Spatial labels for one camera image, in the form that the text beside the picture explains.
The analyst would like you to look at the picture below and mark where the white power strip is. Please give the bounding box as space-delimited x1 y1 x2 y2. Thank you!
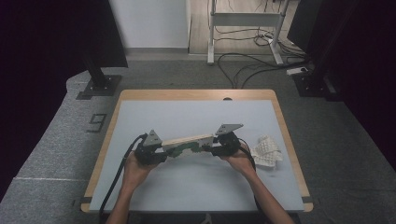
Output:
286 65 309 77

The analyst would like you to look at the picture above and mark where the person's left hand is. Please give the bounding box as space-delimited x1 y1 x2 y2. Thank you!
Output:
121 151 159 193

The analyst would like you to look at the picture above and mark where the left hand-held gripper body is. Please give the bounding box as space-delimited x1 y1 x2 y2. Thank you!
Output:
134 129 164 166

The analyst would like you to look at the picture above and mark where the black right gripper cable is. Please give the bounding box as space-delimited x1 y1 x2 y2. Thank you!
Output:
237 138 258 172

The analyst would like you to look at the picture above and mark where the white waffle cloth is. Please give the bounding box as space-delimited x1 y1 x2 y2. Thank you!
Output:
250 134 284 170

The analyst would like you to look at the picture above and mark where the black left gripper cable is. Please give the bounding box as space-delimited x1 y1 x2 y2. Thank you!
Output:
98 133 148 218

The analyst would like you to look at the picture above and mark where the black curtain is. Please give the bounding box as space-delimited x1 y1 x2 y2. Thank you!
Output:
287 0 396 172
0 0 129 202

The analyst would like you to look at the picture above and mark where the black metal stand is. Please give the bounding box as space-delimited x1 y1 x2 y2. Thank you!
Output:
76 54 123 101
292 46 344 102

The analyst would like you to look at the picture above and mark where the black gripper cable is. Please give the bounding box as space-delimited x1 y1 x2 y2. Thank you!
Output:
98 133 148 218
237 138 258 172

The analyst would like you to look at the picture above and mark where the long black floor cable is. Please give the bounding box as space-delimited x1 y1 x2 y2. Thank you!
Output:
217 52 309 90

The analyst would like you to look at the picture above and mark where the pale blue desk mat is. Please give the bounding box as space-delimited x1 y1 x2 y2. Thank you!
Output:
89 99 305 213

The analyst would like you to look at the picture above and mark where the tangle of black cables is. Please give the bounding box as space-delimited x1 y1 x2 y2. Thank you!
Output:
214 24 307 59

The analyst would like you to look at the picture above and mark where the white desk frame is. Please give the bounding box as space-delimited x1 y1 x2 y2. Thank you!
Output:
206 0 290 65

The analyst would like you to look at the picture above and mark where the black floor tape marking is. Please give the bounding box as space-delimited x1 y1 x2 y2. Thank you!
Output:
87 113 107 133

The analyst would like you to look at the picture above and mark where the person's right hand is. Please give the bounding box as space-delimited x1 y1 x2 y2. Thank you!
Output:
219 143 259 182

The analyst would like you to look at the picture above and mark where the white picture book green print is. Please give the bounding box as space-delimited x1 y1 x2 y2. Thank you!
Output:
162 133 216 158

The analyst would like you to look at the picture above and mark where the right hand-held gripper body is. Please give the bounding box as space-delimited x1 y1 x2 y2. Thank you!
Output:
214 123 245 157

